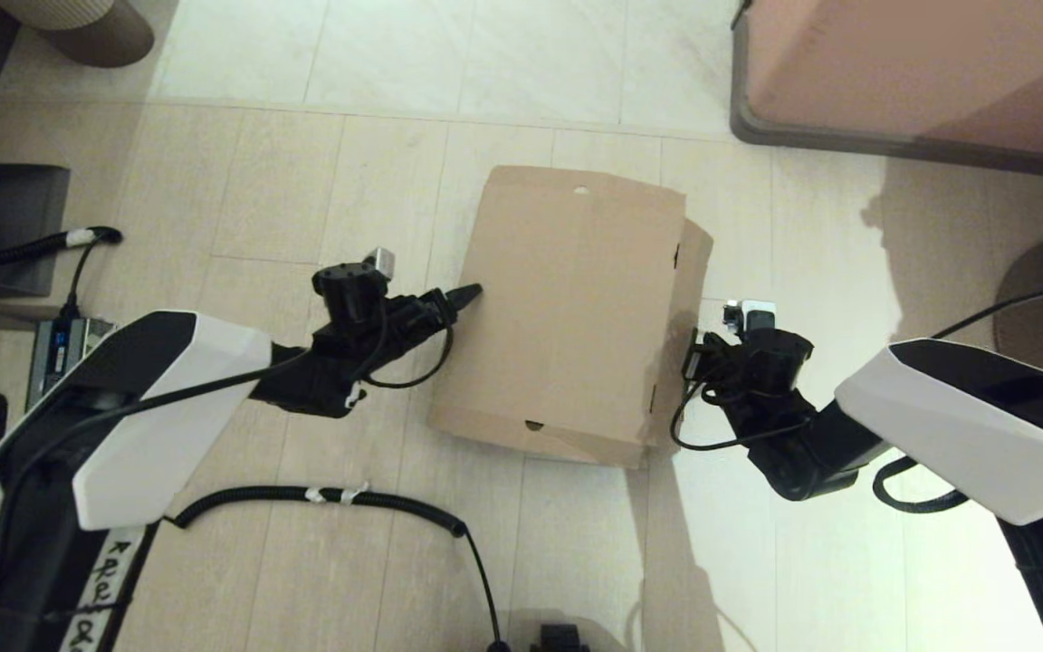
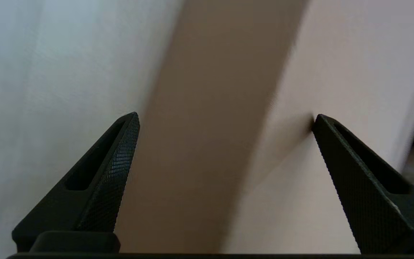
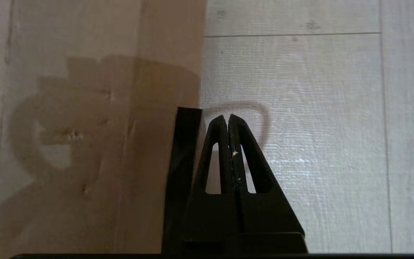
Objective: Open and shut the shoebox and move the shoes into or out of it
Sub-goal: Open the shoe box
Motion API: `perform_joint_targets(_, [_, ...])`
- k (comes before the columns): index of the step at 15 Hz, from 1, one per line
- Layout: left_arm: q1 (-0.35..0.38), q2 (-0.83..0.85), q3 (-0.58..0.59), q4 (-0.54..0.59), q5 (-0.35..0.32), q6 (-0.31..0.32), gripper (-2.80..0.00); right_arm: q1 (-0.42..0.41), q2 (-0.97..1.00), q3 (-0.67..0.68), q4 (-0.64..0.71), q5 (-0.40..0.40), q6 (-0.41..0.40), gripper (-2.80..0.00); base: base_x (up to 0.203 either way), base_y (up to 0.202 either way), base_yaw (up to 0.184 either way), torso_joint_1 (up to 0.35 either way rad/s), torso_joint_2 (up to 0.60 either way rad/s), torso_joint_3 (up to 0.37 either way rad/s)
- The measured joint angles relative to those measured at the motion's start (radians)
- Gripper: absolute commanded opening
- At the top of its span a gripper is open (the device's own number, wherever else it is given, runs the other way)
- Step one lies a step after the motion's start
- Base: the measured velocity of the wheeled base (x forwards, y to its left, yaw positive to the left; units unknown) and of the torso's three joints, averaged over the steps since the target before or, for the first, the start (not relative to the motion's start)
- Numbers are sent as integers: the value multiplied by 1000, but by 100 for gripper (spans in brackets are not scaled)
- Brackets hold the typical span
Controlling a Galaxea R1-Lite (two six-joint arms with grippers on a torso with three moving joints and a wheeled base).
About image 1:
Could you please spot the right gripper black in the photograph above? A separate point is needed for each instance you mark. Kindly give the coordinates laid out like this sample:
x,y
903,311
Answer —
x,y
728,371

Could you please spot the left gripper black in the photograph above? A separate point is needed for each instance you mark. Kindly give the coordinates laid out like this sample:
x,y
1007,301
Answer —
x,y
408,321

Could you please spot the brown cardboard shoe box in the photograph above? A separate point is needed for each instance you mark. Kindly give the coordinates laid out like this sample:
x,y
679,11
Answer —
x,y
567,317

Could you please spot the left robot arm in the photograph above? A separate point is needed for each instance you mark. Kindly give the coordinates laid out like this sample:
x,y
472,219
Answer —
x,y
168,407

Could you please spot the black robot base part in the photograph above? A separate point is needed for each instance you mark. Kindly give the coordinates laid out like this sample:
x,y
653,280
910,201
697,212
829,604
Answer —
x,y
559,639

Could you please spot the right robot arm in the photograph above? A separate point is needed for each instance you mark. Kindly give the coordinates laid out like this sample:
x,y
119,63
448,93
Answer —
x,y
956,426

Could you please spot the grey power supply box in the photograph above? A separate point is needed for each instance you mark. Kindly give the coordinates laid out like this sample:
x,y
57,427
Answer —
x,y
55,353

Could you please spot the black square stand base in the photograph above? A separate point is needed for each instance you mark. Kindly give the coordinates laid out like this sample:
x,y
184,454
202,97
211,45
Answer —
x,y
5,195

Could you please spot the pink upholstered furniture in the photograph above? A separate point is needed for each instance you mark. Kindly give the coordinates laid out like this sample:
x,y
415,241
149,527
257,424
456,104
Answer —
x,y
920,63

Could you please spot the beige ribbed cylinder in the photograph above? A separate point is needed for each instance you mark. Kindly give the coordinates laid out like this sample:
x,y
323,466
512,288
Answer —
x,y
96,32

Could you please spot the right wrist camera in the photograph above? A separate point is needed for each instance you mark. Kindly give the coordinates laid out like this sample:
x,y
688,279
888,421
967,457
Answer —
x,y
752,315

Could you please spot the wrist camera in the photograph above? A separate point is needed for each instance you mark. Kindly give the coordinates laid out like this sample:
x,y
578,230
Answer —
x,y
382,263
752,315

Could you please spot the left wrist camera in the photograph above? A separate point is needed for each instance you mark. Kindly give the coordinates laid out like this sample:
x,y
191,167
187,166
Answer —
x,y
382,263

